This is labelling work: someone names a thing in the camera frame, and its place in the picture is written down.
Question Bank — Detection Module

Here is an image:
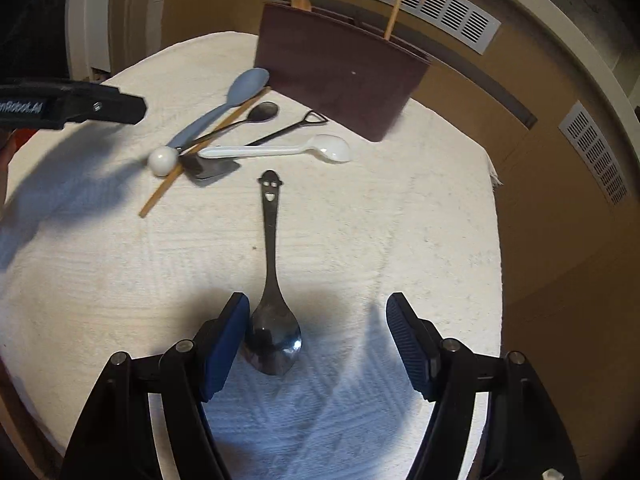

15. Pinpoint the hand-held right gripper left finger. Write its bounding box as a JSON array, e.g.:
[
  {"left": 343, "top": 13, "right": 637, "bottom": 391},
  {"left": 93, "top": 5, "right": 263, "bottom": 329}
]
[{"left": 60, "top": 291, "right": 251, "bottom": 480}]

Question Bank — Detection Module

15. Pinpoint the white towel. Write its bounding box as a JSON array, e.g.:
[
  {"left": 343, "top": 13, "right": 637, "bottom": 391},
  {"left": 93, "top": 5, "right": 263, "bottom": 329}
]
[{"left": 0, "top": 30, "right": 503, "bottom": 480}]

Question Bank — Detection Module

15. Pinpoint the blue plastic spoon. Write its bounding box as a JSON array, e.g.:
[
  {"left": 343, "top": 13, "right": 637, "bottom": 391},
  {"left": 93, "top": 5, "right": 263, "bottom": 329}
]
[{"left": 165, "top": 67, "right": 271, "bottom": 153}]

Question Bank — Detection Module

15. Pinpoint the white window ledge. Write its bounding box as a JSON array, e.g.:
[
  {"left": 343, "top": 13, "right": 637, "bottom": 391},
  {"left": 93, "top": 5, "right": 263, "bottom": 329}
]
[{"left": 380, "top": 0, "right": 640, "bottom": 136}]

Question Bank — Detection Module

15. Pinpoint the white door frame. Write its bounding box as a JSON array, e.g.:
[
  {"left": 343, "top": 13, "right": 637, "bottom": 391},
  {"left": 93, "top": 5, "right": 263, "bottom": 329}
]
[{"left": 65, "top": 0, "right": 166, "bottom": 81}]

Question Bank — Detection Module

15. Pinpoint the long white vent grille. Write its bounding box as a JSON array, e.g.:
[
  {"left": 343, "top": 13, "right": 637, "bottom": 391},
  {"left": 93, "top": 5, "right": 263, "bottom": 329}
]
[{"left": 215, "top": 0, "right": 502, "bottom": 56}]

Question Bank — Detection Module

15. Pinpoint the black shovel shaped spoon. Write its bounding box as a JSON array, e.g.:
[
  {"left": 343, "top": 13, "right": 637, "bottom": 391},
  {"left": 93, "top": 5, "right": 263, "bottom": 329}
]
[{"left": 179, "top": 110, "right": 330, "bottom": 182}]

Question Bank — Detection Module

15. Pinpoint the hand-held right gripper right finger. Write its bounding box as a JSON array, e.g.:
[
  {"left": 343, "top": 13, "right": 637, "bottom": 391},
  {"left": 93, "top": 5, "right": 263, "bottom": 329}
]
[{"left": 385, "top": 292, "right": 583, "bottom": 480}]

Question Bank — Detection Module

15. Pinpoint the smiley face metal spoon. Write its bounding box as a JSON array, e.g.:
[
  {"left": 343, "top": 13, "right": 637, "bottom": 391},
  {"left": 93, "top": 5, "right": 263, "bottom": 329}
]
[{"left": 240, "top": 169, "right": 303, "bottom": 377}]

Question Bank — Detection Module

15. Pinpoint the maroon utensil holder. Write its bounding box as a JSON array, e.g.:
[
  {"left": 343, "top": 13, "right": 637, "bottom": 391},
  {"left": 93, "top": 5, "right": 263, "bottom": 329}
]
[{"left": 252, "top": 2, "right": 433, "bottom": 143}]

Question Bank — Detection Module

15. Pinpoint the small white vent grille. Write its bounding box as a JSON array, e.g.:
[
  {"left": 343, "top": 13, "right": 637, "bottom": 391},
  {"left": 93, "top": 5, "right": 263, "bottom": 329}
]
[{"left": 557, "top": 101, "right": 630, "bottom": 206}]

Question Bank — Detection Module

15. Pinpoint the white plastic spoon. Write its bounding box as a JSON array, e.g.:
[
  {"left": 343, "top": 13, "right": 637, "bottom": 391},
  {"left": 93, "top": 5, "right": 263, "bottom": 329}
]
[{"left": 198, "top": 134, "right": 353, "bottom": 164}]

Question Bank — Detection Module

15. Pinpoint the wooden chopstick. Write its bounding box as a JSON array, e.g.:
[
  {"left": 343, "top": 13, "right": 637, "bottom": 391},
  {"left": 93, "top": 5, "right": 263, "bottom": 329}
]
[
  {"left": 138, "top": 86, "right": 272, "bottom": 218},
  {"left": 382, "top": 0, "right": 407, "bottom": 41}
]

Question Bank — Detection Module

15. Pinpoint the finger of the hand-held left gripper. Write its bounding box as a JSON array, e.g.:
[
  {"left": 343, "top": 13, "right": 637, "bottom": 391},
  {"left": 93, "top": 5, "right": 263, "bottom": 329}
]
[{"left": 60, "top": 82, "right": 148, "bottom": 126}]

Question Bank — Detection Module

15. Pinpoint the dark spoon with white ball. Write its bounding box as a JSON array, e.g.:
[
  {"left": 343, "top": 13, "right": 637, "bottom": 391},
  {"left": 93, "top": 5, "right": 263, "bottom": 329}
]
[{"left": 147, "top": 101, "right": 280, "bottom": 177}]

